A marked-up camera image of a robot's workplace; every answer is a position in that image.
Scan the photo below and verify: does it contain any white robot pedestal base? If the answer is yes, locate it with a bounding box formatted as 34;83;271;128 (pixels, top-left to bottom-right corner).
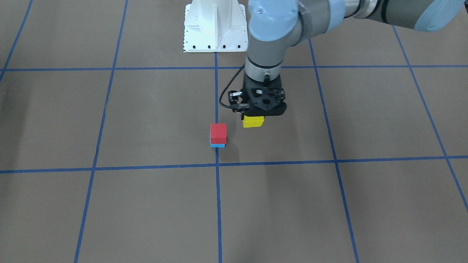
183;0;248;52

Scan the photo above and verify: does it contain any red block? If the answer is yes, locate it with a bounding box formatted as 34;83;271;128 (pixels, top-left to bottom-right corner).
210;123;227;145

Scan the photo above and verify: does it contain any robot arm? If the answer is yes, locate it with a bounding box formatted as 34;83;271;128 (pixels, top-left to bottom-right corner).
229;0;466;117

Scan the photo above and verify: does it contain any yellow block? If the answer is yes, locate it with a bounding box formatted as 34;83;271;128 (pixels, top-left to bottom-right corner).
242;115;265;128

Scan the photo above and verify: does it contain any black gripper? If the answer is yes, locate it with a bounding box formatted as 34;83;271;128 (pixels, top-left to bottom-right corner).
242;75;287;117

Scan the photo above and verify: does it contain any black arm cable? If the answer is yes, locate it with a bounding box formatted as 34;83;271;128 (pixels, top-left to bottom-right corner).
219;65;245;109

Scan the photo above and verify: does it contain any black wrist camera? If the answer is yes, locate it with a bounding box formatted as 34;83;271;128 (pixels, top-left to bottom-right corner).
228;90;250;112

